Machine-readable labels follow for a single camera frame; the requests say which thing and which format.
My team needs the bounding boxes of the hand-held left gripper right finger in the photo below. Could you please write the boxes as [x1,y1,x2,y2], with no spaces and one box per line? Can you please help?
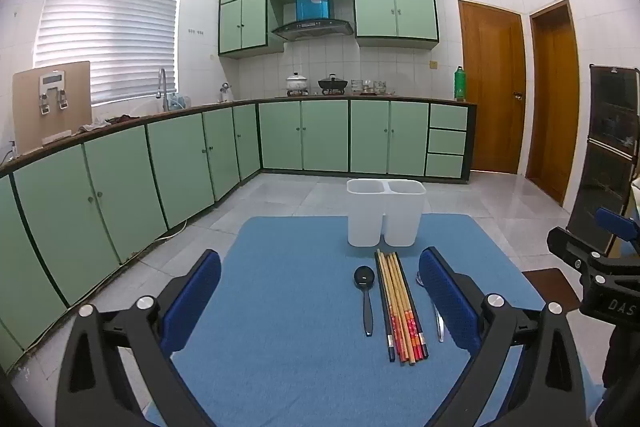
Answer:
[417,247,586,427]

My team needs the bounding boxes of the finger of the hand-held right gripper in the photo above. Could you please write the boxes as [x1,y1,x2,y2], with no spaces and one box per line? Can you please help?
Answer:
[547,227,606,280]
[595,207,640,253]

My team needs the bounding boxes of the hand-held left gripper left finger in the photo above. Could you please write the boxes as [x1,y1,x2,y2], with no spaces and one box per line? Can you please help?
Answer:
[56,249,222,427]

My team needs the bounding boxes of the metal spoon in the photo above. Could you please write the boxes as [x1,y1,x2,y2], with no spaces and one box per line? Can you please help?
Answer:
[415,271,446,343]

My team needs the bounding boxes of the black chopstick with patterned end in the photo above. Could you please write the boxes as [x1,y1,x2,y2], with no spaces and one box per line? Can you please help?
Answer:
[396,251,430,359]

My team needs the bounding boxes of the wooden chopstick red orange end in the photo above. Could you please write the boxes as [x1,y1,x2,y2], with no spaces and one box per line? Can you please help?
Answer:
[393,251,424,362]

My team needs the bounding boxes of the wooden chopstick red floral end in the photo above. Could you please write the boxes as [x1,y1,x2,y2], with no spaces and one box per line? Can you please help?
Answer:
[386,251,413,365]

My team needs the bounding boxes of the chopsticks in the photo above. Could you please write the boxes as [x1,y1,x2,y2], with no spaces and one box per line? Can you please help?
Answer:
[375,250,396,363]

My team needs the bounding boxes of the black plastic spoon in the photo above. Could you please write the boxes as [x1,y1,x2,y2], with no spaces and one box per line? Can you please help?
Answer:
[353,265,376,338]

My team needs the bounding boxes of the white double utensil holder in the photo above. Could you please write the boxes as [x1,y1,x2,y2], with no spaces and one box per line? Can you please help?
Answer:
[346,178,427,249]

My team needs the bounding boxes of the brown wooden stool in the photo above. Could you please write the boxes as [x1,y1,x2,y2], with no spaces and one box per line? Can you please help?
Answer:
[521,268,583,308]

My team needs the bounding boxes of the black glass cabinet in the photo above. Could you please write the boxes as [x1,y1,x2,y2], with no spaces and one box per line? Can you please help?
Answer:
[567,63,640,258]

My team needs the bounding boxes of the blue table mat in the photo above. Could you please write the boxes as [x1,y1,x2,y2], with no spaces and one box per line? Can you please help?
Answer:
[142,214,603,427]

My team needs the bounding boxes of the brown wooden door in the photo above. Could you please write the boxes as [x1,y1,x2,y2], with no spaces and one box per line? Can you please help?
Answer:
[458,0,527,175]
[526,0,581,206]

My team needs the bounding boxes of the dark cloth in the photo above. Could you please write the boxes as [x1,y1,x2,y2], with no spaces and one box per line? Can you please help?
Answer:
[80,113,147,134]

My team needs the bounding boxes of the green base cabinets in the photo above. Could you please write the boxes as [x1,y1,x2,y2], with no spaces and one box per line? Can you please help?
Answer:
[0,99,477,360]

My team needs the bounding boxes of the metal faucet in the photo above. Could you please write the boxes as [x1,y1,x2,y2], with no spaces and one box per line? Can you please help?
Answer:
[156,68,170,112]

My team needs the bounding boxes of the black wok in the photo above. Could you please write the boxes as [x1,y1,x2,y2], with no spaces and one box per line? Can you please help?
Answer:
[318,75,348,95]

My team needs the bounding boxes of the white window blind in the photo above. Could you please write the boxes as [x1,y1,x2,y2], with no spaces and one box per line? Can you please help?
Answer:
[34,0,183,105]

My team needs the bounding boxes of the black range hood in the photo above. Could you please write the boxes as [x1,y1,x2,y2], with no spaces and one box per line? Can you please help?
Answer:
[271,19,353,42]

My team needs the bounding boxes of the blue hood chimney cover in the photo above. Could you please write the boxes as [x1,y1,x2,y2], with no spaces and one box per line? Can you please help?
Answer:
[295,0,332,22]

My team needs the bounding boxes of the white bracket on cardboard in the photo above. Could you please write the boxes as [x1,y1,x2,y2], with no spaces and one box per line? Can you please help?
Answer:
[39,72,69,115]

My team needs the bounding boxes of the green wall cabinets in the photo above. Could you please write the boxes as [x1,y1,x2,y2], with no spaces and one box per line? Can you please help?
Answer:
[218,0,440,59]

